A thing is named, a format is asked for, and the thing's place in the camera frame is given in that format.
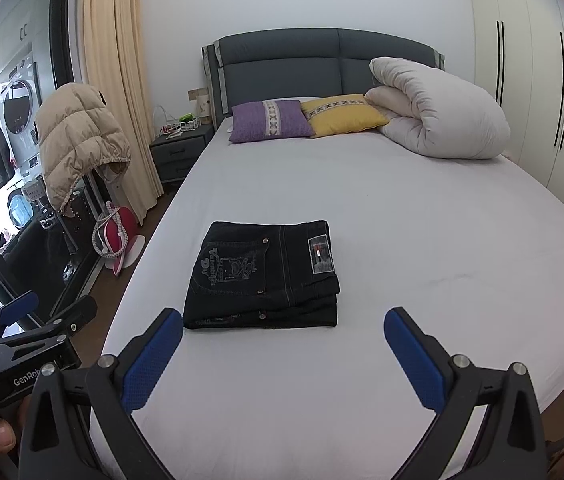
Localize dark grey headboard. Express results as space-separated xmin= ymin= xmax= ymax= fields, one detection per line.
xmin=203 ymin=28 xmax=446 ymax=127

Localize white wire basket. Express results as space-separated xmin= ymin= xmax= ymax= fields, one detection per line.
xmin=153 ymin=105 xmax=201 ymax=139

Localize beige curtain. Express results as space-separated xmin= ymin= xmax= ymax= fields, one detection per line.
xmin=79 ymin=0 xmax=163 ymax=221

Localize yellow pillow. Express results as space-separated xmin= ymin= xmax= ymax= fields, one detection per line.
xmin=300 ymin=94 xmax=389 ymax=138

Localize black framed glass door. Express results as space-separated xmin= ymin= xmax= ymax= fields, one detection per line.
xmin=0 ymin=0 xmax=96 ymax=330

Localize dark grey nightstand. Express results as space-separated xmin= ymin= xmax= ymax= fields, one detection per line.
xmin=149 ymin=125 xmax=215 ymax=184

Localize purple pillow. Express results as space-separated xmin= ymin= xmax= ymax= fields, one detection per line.
xmin=230 ymin=100 xmax=313 ymax=144

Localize white wardrobe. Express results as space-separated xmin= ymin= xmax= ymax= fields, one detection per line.
xmin=472 ymin=0 xmax=564 ymax=204

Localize black denim pants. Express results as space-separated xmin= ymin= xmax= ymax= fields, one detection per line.
xmin=183 ymin=220 xmax=340 ymax=330

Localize white washing machine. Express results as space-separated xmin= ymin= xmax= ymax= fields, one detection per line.
xmin=0 ymin=44 xmax=41 ymax=181

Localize black clothes rack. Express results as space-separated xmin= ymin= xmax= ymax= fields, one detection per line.
xmin=38 ymin=177 xmax=102 ymax=258

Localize white folded duvet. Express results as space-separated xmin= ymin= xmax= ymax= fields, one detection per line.
xmin=364 ymin=56 xmax=510 ymax=160

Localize beige puffer jacket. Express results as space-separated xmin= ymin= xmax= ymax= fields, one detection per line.
xmin=35 ymin=82 xmax=131 ymax=214

